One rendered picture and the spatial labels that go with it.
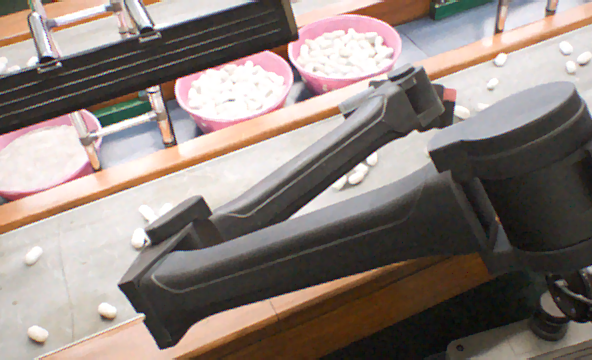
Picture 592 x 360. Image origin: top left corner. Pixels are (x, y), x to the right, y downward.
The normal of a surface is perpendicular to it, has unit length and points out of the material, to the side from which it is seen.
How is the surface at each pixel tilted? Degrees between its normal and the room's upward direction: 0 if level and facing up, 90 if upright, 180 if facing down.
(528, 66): 0
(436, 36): 0
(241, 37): 58
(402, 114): 52
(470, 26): 0
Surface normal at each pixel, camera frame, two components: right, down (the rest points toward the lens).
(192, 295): -0.37, 0.42
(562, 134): 0.19, 0.15
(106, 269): -0.07, -0.70
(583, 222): 0.00, 0.25
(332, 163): 0.52, -0.07
